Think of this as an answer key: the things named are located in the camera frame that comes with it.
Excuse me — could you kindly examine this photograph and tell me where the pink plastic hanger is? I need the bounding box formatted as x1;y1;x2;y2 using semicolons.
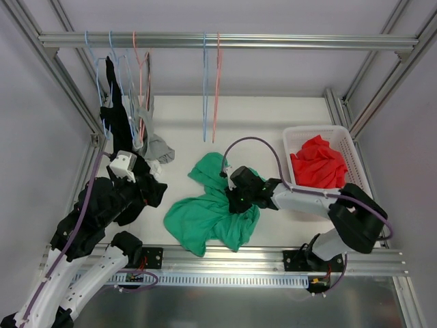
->
212;33;223;143

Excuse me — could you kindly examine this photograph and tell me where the white slotted cable duct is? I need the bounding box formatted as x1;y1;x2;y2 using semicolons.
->
105;272;309;289

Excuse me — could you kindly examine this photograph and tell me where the green tank top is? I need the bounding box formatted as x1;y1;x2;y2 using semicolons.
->
163;152;260;257

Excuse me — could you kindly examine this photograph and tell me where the red tank top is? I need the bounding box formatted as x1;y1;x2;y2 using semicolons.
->
290;135;348;189

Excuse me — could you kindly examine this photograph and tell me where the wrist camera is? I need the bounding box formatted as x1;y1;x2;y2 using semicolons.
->
107;150;137;183
220;165;236;191

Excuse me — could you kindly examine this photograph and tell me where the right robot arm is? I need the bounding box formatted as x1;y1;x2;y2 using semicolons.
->
220;166;390;271

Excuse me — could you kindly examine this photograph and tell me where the blue hanger under black top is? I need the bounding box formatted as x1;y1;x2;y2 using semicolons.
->
84;31;111;140

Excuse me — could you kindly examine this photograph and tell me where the blue hanger under white top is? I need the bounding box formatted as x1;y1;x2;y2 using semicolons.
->
109;31;138;144

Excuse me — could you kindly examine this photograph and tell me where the aluminium hanging rail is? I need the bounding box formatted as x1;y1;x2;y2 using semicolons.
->
38;31;419;53

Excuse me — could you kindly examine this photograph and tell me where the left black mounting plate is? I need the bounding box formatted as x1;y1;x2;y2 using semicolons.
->
126;247;164;270

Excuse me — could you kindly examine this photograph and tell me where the blue hanger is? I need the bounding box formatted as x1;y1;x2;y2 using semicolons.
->
109;31;138;144
84;31;111;140
202;32;209;142

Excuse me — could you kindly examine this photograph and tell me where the white plastic basket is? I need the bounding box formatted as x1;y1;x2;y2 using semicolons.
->
283;125;373;197

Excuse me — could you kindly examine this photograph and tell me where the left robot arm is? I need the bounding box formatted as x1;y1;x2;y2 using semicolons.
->
1;173;168;327

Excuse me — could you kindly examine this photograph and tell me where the right aluminium frame post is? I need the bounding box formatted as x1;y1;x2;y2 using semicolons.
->
324;1;436;140

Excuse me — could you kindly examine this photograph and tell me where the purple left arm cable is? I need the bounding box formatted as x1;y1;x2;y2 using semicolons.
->
20;151;119;325

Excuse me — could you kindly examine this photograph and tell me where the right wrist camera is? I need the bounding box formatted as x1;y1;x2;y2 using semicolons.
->
220;165;236;191

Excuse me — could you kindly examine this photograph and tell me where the pink hanger under grey top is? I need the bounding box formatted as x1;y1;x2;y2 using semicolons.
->
132;31;149;141

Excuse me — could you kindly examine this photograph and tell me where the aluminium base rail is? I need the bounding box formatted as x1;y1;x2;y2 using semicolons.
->
39;244;409;274

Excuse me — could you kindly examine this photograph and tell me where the grey tank top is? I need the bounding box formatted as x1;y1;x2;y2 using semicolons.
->
136;51;177;165

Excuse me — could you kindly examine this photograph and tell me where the aluminium frame post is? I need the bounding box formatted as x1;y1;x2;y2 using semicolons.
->
324;1;436;140
1;1;106;201

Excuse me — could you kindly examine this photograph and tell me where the black tank top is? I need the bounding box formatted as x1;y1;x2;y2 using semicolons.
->
100;56;154;226

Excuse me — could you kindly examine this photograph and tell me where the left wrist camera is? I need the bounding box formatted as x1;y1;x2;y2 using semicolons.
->
107;150;137;183

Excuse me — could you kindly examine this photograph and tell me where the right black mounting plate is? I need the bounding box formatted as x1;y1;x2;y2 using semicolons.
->
282;249;344;273

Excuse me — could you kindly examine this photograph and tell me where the left aluminium frame post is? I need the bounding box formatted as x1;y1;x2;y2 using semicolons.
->
1;1;106;201

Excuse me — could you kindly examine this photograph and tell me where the black mounting plate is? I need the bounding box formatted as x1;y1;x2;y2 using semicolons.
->
126;247;164;270
282;249;344;273

